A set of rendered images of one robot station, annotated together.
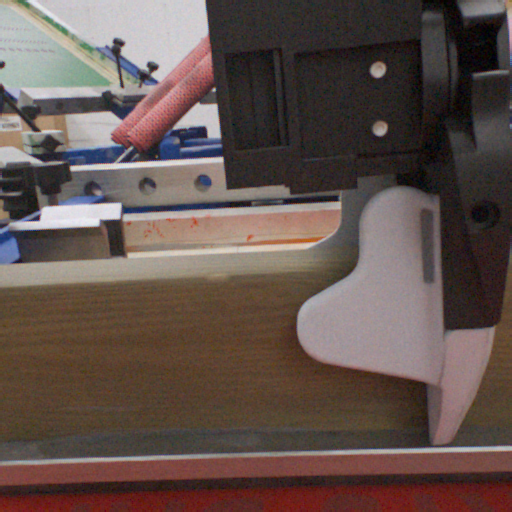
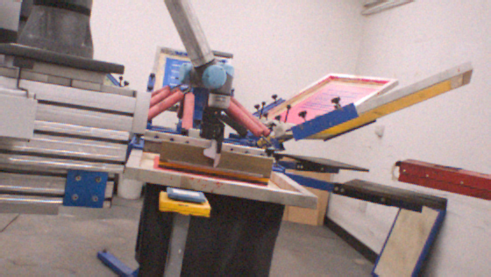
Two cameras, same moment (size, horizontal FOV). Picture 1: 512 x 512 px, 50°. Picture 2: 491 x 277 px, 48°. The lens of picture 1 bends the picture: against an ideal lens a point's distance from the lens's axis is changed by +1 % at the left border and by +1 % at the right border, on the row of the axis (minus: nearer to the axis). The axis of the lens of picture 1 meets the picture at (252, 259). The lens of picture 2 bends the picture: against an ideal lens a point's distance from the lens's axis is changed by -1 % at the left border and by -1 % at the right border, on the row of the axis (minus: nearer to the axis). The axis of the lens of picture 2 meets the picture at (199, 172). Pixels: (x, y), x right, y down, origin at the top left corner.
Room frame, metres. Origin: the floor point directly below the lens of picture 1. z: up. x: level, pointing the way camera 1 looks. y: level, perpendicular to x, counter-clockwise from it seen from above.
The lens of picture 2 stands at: (-1.75, 0.30, 1.22)
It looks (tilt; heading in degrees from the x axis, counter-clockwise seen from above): 8 degrees down; 351
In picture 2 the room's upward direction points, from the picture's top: 10 degrees clockwise
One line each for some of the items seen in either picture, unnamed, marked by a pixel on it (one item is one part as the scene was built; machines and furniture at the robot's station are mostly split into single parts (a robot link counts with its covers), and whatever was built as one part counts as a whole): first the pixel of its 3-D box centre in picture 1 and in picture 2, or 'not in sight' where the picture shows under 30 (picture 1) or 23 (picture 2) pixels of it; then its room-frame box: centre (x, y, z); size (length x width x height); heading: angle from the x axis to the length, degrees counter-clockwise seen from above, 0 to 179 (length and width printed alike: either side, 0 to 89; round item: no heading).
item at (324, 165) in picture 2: not in sight; (277, 162); (1.58, -0.72, 0.91); 1.34 x 0.40 x 0.08; 117
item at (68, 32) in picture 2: not in sight; (59, 29); (-0.57, 0.44, 1.31); 0.15 x 0.15 x 0.10
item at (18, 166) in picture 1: (34, 190); not in sight; (0.69, 0.27, 1.02); 0.07 x 0.06 x 0.07; 177
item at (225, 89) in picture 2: not in sight; (221, 79); (0.19, -0.04, 1.30); 0.09 x 0.08 x 0.11; 104
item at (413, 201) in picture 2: not in sight; (305, 179); (0.91, -0.68, 0.91); 1.34 x 0.40 x 0.08; 57
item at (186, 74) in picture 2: not in sight; (197, 75); (0.15, 0.05, 1.29); 0.11 x 0.11 x 0.08; 14
